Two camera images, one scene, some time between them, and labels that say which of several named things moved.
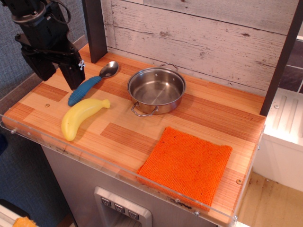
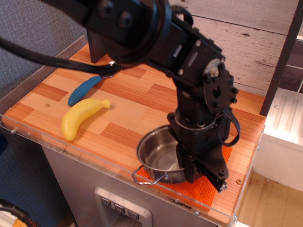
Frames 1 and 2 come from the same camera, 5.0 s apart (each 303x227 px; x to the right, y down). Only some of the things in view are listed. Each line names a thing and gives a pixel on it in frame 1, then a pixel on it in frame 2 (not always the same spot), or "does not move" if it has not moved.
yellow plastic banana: (75, 116) does not move
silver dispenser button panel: (114, 211) does not move
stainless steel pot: (158, 90) -> (157, 149)
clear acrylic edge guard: (129, 177) does not move
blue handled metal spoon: (108, 69) does not move
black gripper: (48, 35) -> (204, 143)
